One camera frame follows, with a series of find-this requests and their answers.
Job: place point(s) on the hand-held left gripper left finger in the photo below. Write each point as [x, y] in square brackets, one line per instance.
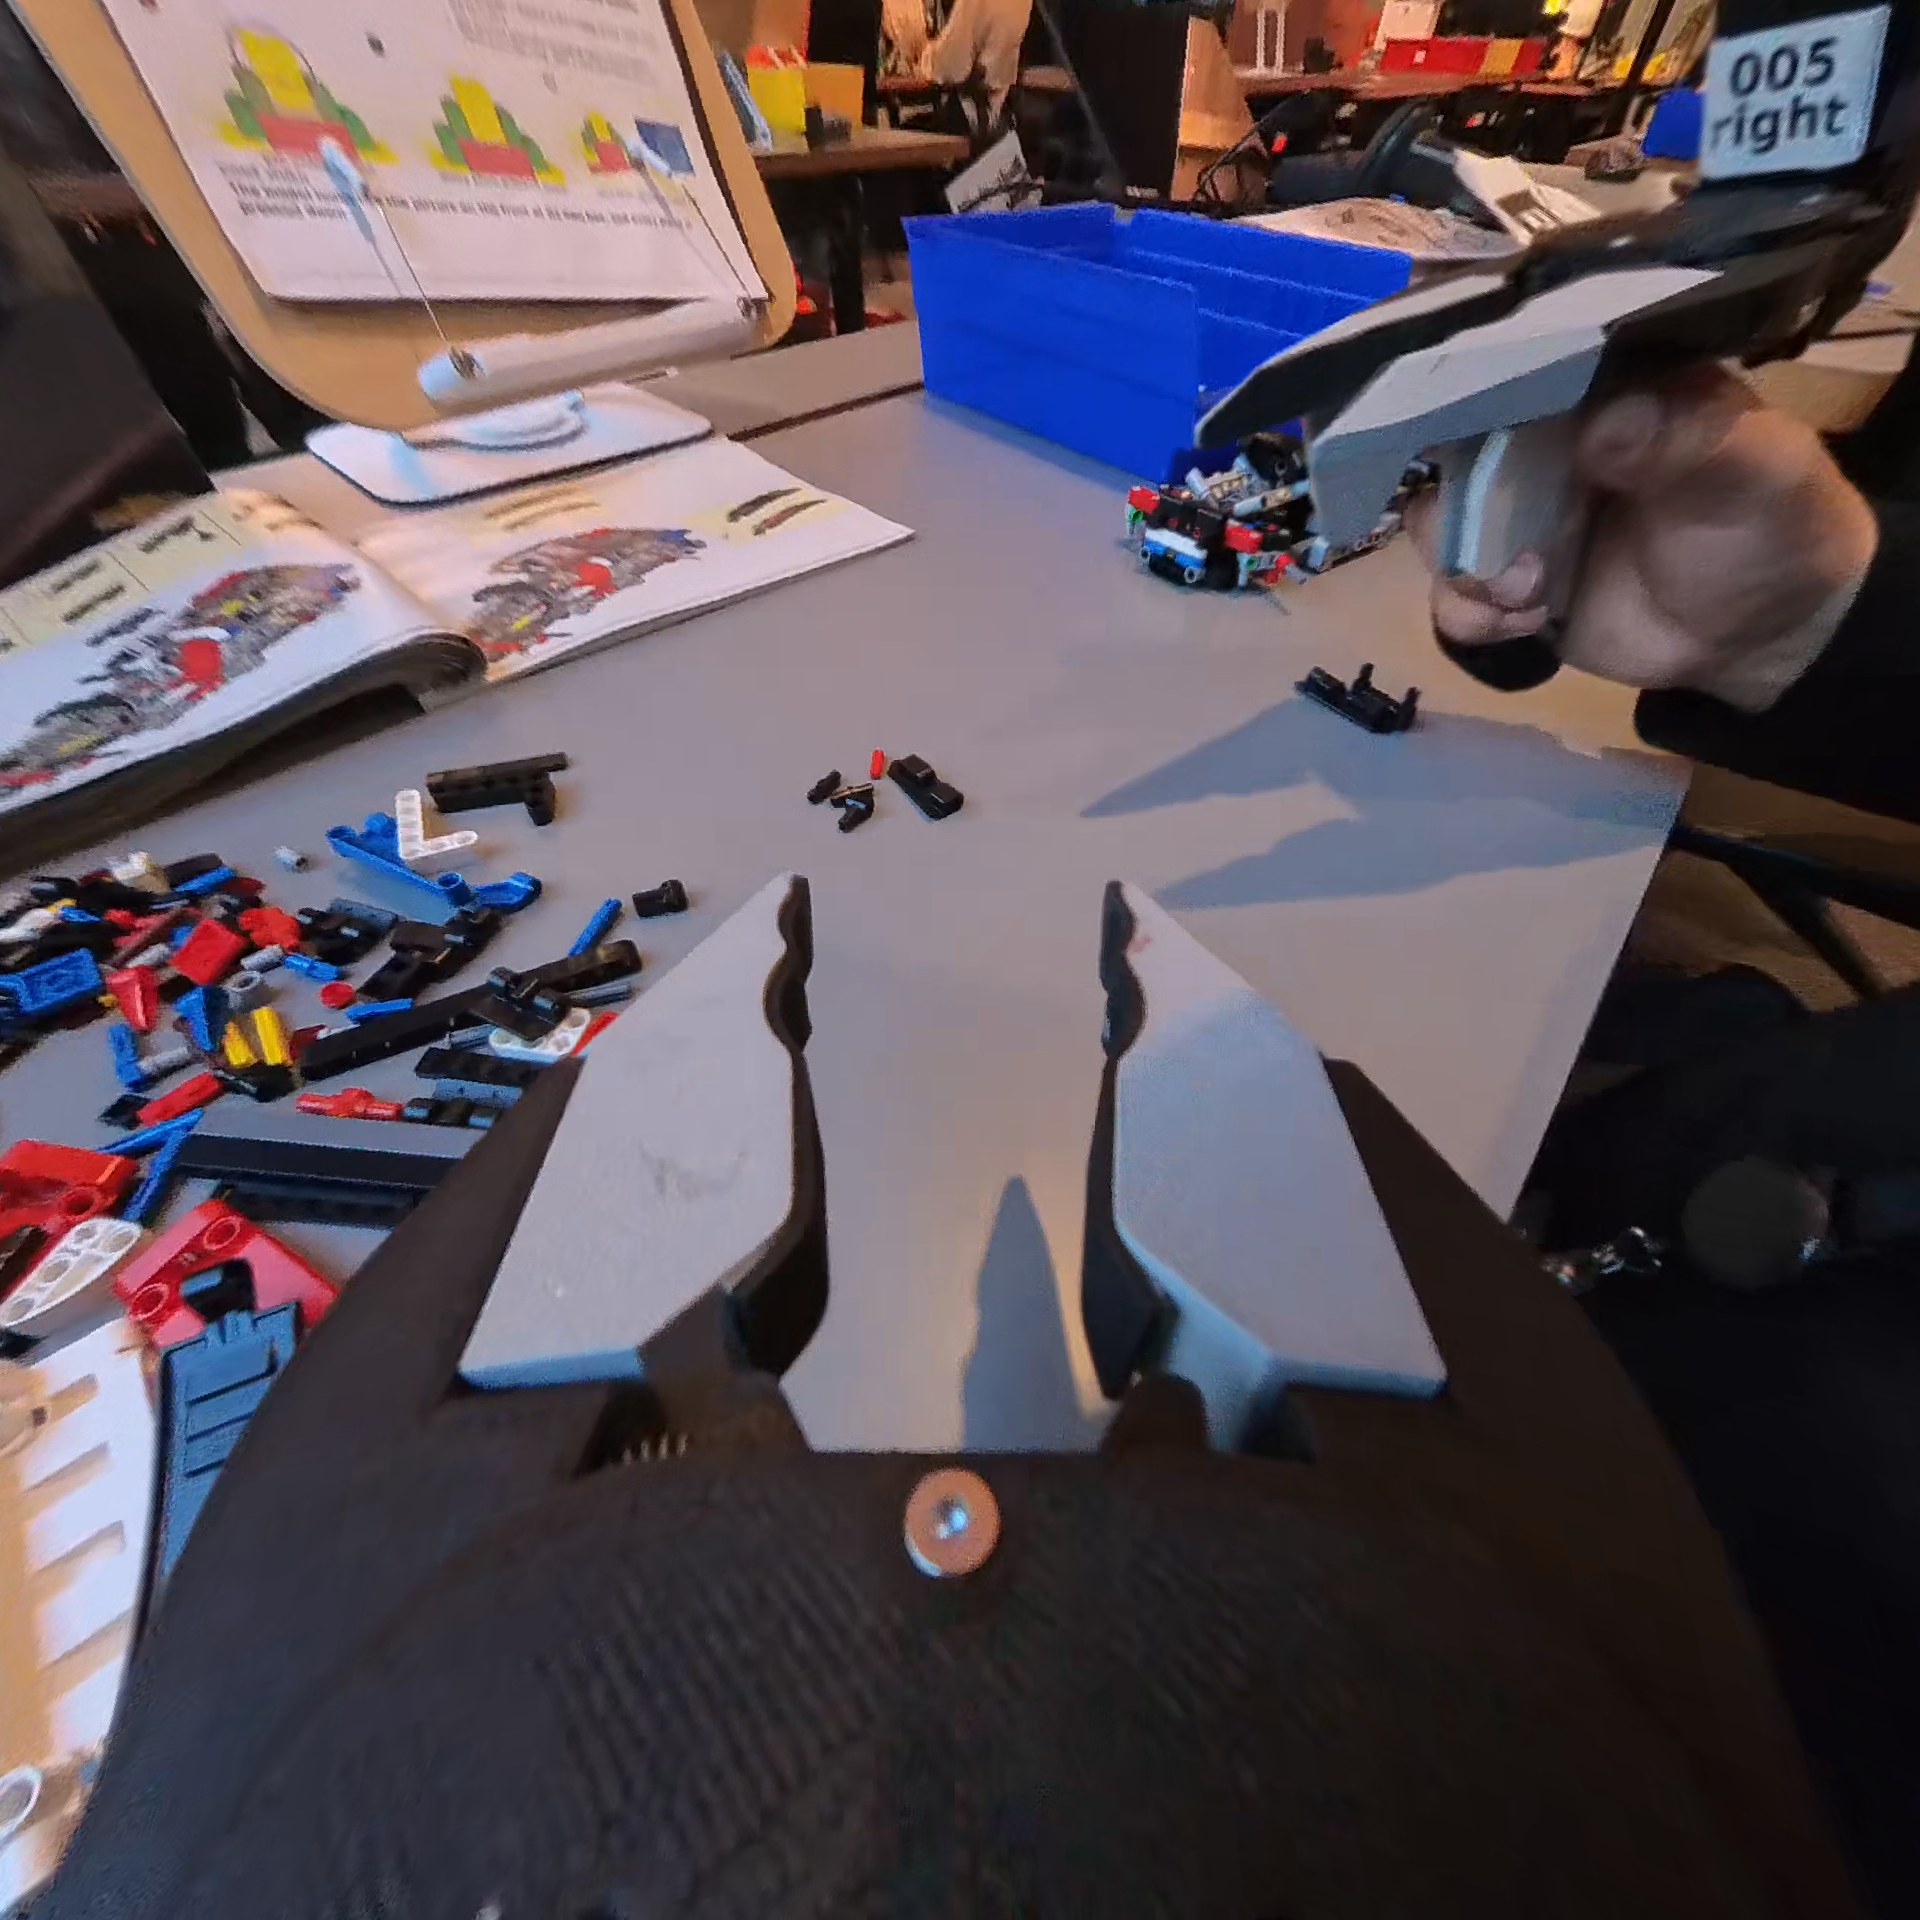
[660, 1169]

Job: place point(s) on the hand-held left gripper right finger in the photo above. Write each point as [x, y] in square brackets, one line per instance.
[1260, 1200]

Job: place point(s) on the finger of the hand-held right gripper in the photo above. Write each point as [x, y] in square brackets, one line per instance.
[1469, 308]
[1394, 435]

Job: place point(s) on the partly built toy car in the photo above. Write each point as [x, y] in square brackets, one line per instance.
[1200, 533]

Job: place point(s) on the black connector brick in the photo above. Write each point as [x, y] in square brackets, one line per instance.
[922, 787]

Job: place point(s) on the pile of toy bricks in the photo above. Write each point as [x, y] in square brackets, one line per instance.
[225, 975]

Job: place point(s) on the person's right forearm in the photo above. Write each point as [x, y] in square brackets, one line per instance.
[1867, 735]

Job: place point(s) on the grey desk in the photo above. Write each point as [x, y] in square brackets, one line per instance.
[1051, 673]

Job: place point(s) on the person's right hand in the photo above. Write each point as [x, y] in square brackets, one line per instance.
[1725, 525]

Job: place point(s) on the printed paper sheet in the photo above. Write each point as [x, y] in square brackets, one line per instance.
[1381, 227]

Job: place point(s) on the black brick assembly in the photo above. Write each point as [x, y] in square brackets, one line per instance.
[1357, 701]

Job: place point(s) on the blue plastic bin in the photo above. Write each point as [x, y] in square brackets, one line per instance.
[1051, 315]

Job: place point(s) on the small printed sign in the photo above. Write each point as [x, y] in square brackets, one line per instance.
[993, 177]

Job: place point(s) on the person's dark trousers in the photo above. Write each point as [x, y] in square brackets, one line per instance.
[1725, 1499]

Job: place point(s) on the open instruction booklet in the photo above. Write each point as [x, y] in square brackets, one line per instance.
[300, 631]

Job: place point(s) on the wooden document stand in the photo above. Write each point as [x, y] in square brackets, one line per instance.
[331, 359]

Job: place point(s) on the printed instruction sheet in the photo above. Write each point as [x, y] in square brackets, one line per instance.
[496, 60]

